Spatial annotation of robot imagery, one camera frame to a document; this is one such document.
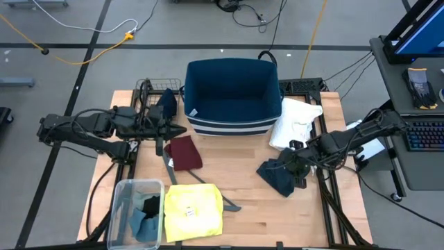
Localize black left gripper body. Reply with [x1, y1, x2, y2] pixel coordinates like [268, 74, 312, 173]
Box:
[148, 117, 171, 158]

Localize wire mesh basket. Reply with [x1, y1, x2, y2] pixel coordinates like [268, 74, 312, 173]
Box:
[135, 78, 182, 107]

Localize black thin cable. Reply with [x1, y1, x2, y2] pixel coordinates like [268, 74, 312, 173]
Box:
[334, 55, 375, 92]
[322, 51, 375, 83]
[137, 0, 160, 32]
[340, 58, 377, 102]

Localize white cable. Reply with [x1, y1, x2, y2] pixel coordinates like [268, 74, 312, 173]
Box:
[33, 0, 139, 34]

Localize backlit black keyboard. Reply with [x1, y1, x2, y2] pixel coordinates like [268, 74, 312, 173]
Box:
[404, 120, 444, 153]

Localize dark grey flat strap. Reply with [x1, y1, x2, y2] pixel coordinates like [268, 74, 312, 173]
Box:
[161, 148, 243, 213]

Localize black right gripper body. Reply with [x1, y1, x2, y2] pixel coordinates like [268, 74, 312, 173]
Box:
[279, 138, 311, 190]

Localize light blue ribbed cloth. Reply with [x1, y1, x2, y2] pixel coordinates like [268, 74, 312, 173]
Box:
[128, 207, 160, 243]

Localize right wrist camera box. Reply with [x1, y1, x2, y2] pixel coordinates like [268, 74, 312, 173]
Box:
[284, 151, 309, 174]

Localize navy white striped fabric basket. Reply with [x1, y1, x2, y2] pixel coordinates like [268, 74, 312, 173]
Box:
[182, 58, 284, 137]

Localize long yellow cable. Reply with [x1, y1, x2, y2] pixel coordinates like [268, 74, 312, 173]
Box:
[300, 0, 329, 79]

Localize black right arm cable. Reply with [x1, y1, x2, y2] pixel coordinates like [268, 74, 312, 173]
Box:
[356, 172, 444, 230]

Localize white paper sheet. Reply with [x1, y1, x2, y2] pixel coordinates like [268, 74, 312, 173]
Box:
[345, 119, 386, 161]

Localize black monitor stand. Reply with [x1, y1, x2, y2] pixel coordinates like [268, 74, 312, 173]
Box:
[382, 0, 434, 65]

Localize grey black work gloves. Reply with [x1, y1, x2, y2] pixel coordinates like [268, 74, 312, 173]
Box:
[402, 67, 438, 110]

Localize black aluminium table frame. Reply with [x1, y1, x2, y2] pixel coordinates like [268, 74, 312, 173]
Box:
[83, 78, 377, 250]

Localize yellow cloth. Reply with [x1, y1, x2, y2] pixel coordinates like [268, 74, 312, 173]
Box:
[163, 183, 225, 243]

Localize black looped cable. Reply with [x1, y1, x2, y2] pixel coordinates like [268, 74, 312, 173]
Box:
[257, 50, 278, 69]

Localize mint green ribbed cloth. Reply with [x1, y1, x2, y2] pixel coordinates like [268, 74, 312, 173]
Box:
[133, 192, 151, 211]

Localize plain navy cloth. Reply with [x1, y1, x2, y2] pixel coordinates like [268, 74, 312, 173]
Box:
[256, 158, 296, 198]

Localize clear plastic container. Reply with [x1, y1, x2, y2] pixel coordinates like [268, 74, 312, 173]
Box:
[106, 178, 166, 250]

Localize maroon cloth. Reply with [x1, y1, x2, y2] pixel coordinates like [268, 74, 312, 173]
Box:
[163, 135, 204, 172]

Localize white towel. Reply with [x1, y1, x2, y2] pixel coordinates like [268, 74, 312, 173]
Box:
[268, 97, 324, 152]

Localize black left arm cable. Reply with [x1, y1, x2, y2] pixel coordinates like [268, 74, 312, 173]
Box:
[85, 162, 117, 238]

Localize computer monitor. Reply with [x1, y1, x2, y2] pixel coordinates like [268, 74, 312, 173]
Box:
[393, 1, 444, 58]

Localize grey desk cart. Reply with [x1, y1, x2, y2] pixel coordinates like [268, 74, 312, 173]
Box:
[368, 34, 444, 203]

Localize yellow cable with plug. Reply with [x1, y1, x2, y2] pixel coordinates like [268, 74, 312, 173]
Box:
[0, 13, 135, 66]

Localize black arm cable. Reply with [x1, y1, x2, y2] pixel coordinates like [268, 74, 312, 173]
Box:
[85, 162, 117, 238]
[356, 172, 444, 230]

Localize black ribbed cloth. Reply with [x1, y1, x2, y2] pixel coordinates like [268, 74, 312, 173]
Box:
[142, 195, 162, 219]

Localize navy Puma print cloth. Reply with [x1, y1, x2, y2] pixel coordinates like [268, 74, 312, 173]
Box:
[155, 88, 178, 119]

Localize grey furniture foot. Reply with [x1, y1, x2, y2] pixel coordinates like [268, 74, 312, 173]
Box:
[0, 76, 35, 88]

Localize black cable tangle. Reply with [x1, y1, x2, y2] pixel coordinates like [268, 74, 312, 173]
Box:
[214, 0, 289, 34]

